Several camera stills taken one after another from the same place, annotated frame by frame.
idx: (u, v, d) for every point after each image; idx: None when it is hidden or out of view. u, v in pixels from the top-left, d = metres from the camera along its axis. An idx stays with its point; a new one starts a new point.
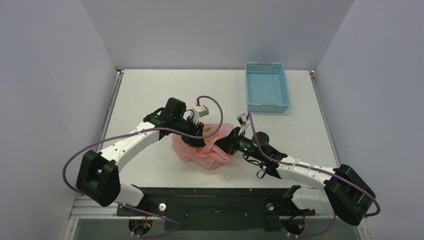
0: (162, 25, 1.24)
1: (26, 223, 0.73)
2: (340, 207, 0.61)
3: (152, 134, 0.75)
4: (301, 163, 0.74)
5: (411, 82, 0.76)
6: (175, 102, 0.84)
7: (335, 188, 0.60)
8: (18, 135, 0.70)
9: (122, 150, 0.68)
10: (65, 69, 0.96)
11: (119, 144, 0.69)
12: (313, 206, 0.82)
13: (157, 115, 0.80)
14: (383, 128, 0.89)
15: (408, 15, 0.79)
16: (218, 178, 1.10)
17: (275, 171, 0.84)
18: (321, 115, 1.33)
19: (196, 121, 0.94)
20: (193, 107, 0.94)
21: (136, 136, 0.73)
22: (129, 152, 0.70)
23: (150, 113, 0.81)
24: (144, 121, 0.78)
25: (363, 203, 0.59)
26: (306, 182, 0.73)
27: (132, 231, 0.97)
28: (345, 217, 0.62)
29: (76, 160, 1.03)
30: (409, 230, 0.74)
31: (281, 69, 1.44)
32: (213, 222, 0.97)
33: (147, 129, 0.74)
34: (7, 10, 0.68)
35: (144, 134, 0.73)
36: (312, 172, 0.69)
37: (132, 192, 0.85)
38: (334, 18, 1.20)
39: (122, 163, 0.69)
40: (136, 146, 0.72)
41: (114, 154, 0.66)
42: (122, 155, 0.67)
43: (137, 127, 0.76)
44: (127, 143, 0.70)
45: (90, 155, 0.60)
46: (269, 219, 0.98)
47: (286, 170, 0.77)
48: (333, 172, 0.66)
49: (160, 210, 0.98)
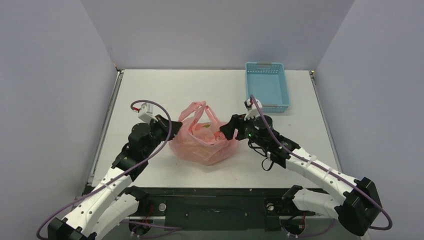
0: (162, 25, 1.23)
1: (25, 223, 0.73)
2: (351, 217, 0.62)
3: (124, 181, 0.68)
4: (318, 163, 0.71)
5: (412, 82, 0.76)
6: (135, 137, 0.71)
7: (356, 202, 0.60)
8: (18, 135, 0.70)
9: (89, 211, 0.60)
10: (65, 68, 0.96)
11: (85, 204, 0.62)
12: (314, 209, 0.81)
13: (126, 156, 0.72)
14: (383, 128, 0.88)
15: (408, 15, 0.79)
16: (219, 178, 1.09)
17: (281, 159, 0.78)
18: (321, 115, 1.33)
19: (154, 116, 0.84)
20: (139, 116, 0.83)
21: (104, 190, 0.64)
22: (98, 211, 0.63)
23: (116, 156, 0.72)
24: (113, 167, 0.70)
25: (371, 217, 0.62)
26: (316, 181, 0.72)
27: (132, 231, 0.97)
28: (351, 226, 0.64)
29: (74, 160, 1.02)
30: (409, 230, 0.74)
31: (281, 69, 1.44)
32: (213, 222, 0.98)
33: (115, 179, 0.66)
34: (8, 11, 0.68)
35: (113, 186, 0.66)
36: (331, 177, 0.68)
37: (124, 210, 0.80)
38: (334, 18, 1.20)
39: (92, 225, 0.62)
40: (105, 201, 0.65)
41: (80, 219, 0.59)
42: (89, 218, 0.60)
43: (105, 177, 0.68)
44: (93, 201, 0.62)
45: (55, 225, 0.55)
46: (270, 219, 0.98)
47: (299, 165, 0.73)
48: (354, 184, 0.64)
49: (160, 210, 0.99)
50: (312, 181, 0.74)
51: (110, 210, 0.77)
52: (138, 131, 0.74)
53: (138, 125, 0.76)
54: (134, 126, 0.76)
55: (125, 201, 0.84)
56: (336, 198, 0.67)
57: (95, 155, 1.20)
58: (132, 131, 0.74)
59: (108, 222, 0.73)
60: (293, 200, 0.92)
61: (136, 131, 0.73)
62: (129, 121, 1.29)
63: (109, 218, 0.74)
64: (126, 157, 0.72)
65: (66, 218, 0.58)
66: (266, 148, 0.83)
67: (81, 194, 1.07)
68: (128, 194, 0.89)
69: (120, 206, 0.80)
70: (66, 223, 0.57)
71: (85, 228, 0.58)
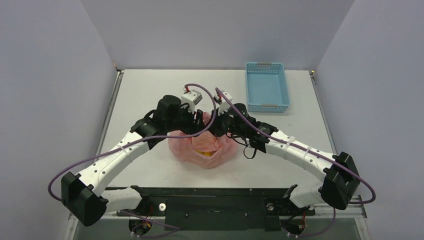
0: (162, 25, 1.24)
1: (25, 223, 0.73)
2: (332, 193, 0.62)
3: (141, 146, 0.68)
4: (296, 143, 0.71)
5: (411, 82, 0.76)
6: (166, 103, 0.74)
7: (336, 177, 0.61)
8: (18, 135, 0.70)
9: (102, 171, 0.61)
10: (64, 68, 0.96)
11: (99, 163, 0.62)
12: (309, 201, 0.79)
13: (148, 122, 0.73)
14: (382, 129, 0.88)
15: (408, 16, 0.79)
16: (219, 178, 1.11)
17: (261, 144, 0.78)
18: (321, 115, 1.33)
19: (193, 109, 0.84)
20: (183, 97, 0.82)
21: (119, 152, 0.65)
22: (111, 172, 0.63)
23: (136, 121, 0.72)
24: (132, 131, 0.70)
25: (350, 190, 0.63)
26: (297, 162, 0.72)
27: (132, 231, 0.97)
28: (332, 201, 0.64)
29: (74, 159, 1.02)
30: (409, 230, 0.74)
31: (281, 69, 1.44)
32: (214, 221, 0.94)
33: (132, 143, 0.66)
34: (8, 13, 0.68)
35: (129, 150, 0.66)
36: (310, 155, 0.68)
37: (128, 197, 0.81)
38: (334, 18, 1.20)
39: (102, 186, 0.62)
40: (119, 164, 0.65)
41: (93, 178, 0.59)
42: (102, 178, 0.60)
43: (123, 140, 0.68)
44: (108, 162, 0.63)
45: (68, 179, 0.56)
46: (269, 219, 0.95)
47: (278, 147, 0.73)
48: (332, 159, 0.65)
49: (160, 210, 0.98)
50: (292, 162, 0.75)
51: (118, 191, 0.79)
52: (169, 100, 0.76)
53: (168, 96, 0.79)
54: (165, 96, 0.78)
55: (130, 191, 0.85)
56: (317, 175, 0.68)
57: (95, 155, 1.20)
58: (163, 98, 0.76)
59: (117, 200, 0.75)
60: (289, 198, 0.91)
61: (167, 99, 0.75)
62: (129, 121, 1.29)
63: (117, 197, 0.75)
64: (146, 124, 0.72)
65: (79, 175, 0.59)
66: (245, 135, 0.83)
67: None
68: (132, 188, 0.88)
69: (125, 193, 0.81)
70: (79, 179, 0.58)
71: (96, 187, 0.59)
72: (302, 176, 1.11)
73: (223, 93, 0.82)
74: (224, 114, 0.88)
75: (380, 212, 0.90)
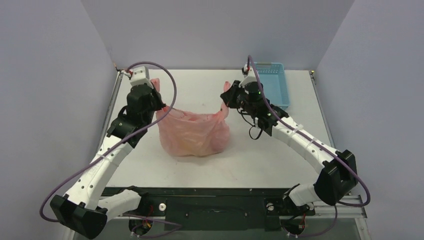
0: (162, 25, 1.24)
1: (25, 223, 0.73)
2: (325, 186, 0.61)
3: (122, 149, 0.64)
4: (303, 131, 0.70)
5: (411, 82, 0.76)
6: (135, 96, 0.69)
7: (333, 172, 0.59)
8: (18, 134, 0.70)
9: (89, 185, 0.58)
10: (64, 68, 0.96)
11: (84, 178, 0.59)
12: (306, 198, 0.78)
13: (122, 123, 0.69)
14: (382, 129, 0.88)
15: (409, 16, 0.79)
16: (219, 179, 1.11)
17: (268, 126, 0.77)
18: (321, 115, 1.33)
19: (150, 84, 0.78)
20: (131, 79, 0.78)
21: (102, 161, 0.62)
22: (100, 183, 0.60)
23: (111, 123, 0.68)
24: (109, 135, 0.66)
25: (345, 188, 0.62)
26: (299, 150, 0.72)
27: (132, 231, 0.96)
28: (324, 195, 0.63)
29: (73, 159, 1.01)
30: (409, 230, 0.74)
31: (281, 69, 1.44)
32: (214, 222, 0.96)
33: (112, 149, 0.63)
34: (8, 13, 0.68)
35: (111, 156, 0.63)
36: (313, 146, 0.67)
37: (127, 200, 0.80)
38: (334, 18, 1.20)
39: (97, 198, 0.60)
40: (106, 173, 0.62)
41: (81, 195, 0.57)
42: (91, 192, 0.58)
43: (102, 147, 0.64)
44: (93, 174, 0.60)
45: (56, 203, 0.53)
46: (269, 219, 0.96)
47: (284, 133, 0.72)
48: (334, 154, 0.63)
49: (160, 210, 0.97)
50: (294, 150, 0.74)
51: (115, 197, 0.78)
52: (138, 91, 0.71)
53: (134, 88, 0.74)
54: (133, 88, 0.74)
55: (128, 193, 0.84)
56: (315, 166, 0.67)
57: (95, 155, 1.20)
58: (131, 92, 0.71)
59: (116, 205, 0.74)
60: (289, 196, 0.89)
61: (135, 91, 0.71)
62: None
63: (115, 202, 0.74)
64: (122, 123, 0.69)
65: (66, 195, 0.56)
66: (255, 114, 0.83)
67: None
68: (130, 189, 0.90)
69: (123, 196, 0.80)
70: (67, 199, 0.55)
71: (88, 203, 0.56)
72: (301, 177, 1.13)
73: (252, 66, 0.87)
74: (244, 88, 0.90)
75: (381, 212, 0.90)
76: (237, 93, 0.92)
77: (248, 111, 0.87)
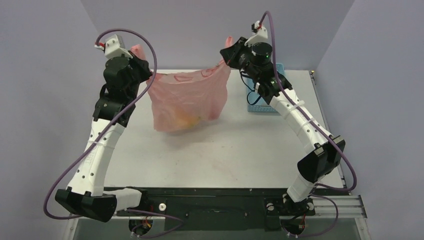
0: (162, 25, 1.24)
1: (26, 222, 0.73)
2: (308, 166, 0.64)
3: (114, 131, 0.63)
4: (302, 109, 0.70)
5: (410, 82, 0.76)
6: (112, 71, 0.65)
7: (321, 153, 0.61)
8: (19, 134, 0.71)
9: (90, 173, 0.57)
10: None
11: (83, 168, 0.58)
12: (300, 189, 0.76)
13: (107, 104, 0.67)
14: (381, 129, 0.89)
15: (408, 16, 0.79)
16: (218, 178, 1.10)
17: (268, 94, 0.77)
18: (321, 114, 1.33)
19: (125, 52, 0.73)
20: (105, 50, 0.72)
21: (96, 148, 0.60)
22: (100, 170, 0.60)
23: (95, 105, 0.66)
24: (96, 120, 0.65)
25: (326, 170, 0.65)
26: (294, 126, 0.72)
27: (132, 231, 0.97)
28: (305, 172, 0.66)
29: (73, 159, 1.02)
30: (409, 230, 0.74)
31: (281, 69, 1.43)
32: (213, 222, 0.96)
33: (103, 133, 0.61)
34: None
35: (104, 140, 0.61)
36: (309, 126, 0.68)
37: (131, 195, 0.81)
38: (333, 18, 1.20)
39: (102, 183, 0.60)
40: (103, 158, 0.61)
41: (84, 184, 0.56)
42: (94, 180, 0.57)
43: (92, 133, 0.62)
44: (90, 162, 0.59)
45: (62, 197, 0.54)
46: (270, 219, 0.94)
47: (284, 106, 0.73)
48: (328, 135, 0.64)
49: (160, 210, 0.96)
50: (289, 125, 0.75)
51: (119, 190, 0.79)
52: (114, 66, 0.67)
53: (111, 61, 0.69)
54: (108, 62, 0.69)
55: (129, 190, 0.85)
56: (304, 144, 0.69)
57: None
58: (106, 67, 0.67)
59: (122, 194, 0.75)
60: (288, 191, 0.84)
61: (111, 66, 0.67)
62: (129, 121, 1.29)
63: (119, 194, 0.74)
64: (107, 104, 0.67)
65: (69, 188, 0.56)
66: (257, 79, 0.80)
67: None
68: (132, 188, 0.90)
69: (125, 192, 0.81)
70: (71, 192, 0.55)
71: (94, 190, 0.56)
72: None
73: (263, 27, 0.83)
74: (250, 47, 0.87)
75: (379, 211, 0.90)
76: (241, 52, 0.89)
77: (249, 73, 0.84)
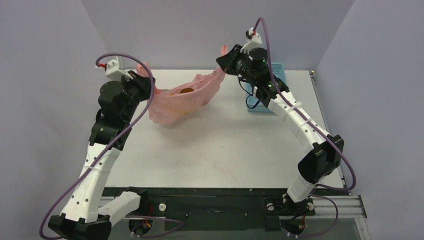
0: (162, 25, 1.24)
1: (26, 222, 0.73)
2: (309, 167, 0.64)
3: (109, 156, 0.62)
4: (300, 110, 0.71)
5: (411, 83, 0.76)
6: (108, 98, 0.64)
7: (320, 153, 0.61)
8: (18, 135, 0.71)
9: (84, 200, 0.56)
10: (64, 68, 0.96)
11: (77, 193, 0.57)
12: (300, 189, 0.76)
13: (102, 129, 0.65)
14: (381, 128, 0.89)
15: (408, 16, 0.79)
16: (218, 178, 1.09)
17: (266, 98, 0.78)
18: (321, 115, 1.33)
19: (125, 75, 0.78)
20: (106, 73, 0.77)
21: (91, 173, 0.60)
22: (95, 195, 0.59)
23: (91, 130, 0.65)
24: (92, 144, 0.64)
25: (326, 169, 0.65)
26: (292, 128, 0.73)
27: (132, 231, 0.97)
28: (307, 175, 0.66)
29: (73, 160, 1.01)
30: (409, 231, 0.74)
31: (280, 69, 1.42)
32: (214, 221, 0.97)
33: (99, 157, 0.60)
34: (8, 15, 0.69)
35: (99, 165, 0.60)
36: (307, 127, 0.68)
37: (129, 201, 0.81)
38: (334, 18, 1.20)
39: (96, 209, 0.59)
40: (98, 183, 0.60)
41: (78, 210, 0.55)
42: (88, 206, 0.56)
43: (88, 158, 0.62)
44: (85, 188, 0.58)
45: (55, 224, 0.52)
46: (269, 219, 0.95)
47: (282, 108, 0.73)
48: (326, 135, 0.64)
49: (160, 210, 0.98)
50: (288, 127, 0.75)
51: (114, 202, 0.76)
52: (109, 92, 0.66)
53: (106, 86, 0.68)
54: (103, 86, 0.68)
55: (127, 194, 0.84)
56: (304, 144, 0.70)
57: None
58: (101, 93, 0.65)
59: (117, 208, 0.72)
60: (286, 191, 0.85)
61: (106, 92, 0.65)
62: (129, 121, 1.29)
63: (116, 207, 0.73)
64: (104, 128, 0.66)
65: (64, 214, 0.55)
66: (254, 83, 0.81)
67: None
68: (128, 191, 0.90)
69: (124, 198, 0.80)
70: (65, 218, 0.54)
71: (88, 217, 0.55)
72: None
73: (257, 34, 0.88)
74: (246, 54, 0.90)
75: (379, 211, 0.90)
76: (238, 59, 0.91)
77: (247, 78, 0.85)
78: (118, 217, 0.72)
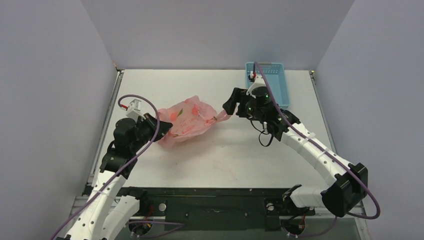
0: (162, 25, 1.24)
1: (26, 222, 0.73)
2: (335, 200, 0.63)
3: (117, 182, 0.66)
4: (314, 141, 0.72)
5: (411, 82, 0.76)
6: (121, 131, 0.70)
7: (345, 185, 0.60)
8: (19, 134, 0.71)
9: (91, 222, 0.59)
10: (64, 68, 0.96)
11: (85, 215, 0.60)
12: (309, 202, 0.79)
13: (113, 157, 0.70)
14: (382, 128, 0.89)
15: (409, 16, 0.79)
16: (218, 178, 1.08)
17: (278, 131, 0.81)
18: (321, 115, 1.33)
19: (142, 114, 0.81)
20: (127, 113, 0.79)
21: (99, 197, 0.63)
22: (100, 218, 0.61)
23: (103, 158, 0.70)
24: (102, 171, 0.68)
25: (353, 200, 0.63)
26: (309, 159, 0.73)
27: (132, 231, 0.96)
28: (332, 206, 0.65)
29: (73, 160, 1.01)
30: (410, 231, 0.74)
31: (281, 69, 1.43)
32: (213, 222, 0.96)
33: (108, 183, 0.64)
34: (8, 14, 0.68)
35: (107, 190, 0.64)
36: (325, 157, 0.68)
37: (127, 211, 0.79)
38: (334, 18, 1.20)
39: (98, 233, 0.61)
40: (105, 207, 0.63)
41: (83, 232, 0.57)
42: (93, 228, 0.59)
43: (97, 183, 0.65)
44: (92, 211, 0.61)
45: None
46: (269, 219, 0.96)
47: (295, 140, 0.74)
48: (347, 167, 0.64)
49: (160, 210, 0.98)
50: (305, 158, 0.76)
51: (112, 215, 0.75)
52: (123, 126, 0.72)
53: (121, 120, 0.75)
54: (119, 121, 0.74)
55: (125, 202, 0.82)
56: (325, 177, 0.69)
57: (95, 155, 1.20)
58: (117, 127, 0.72)
59: (115, 226, 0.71)
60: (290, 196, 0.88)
61: (120, 126, 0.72)
62: None
63: (113, 222, 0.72)
64: (114, 157, 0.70)
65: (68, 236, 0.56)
66: (264, 119, 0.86)
67: (80, 194, 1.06)
68: (126, 195, 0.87)
69: (122, 209, 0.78)
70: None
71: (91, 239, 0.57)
72: (305, 175, 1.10)
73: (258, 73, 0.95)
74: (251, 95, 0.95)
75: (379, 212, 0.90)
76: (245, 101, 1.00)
77: (256, 116, 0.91)
78: (116, 230, 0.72)
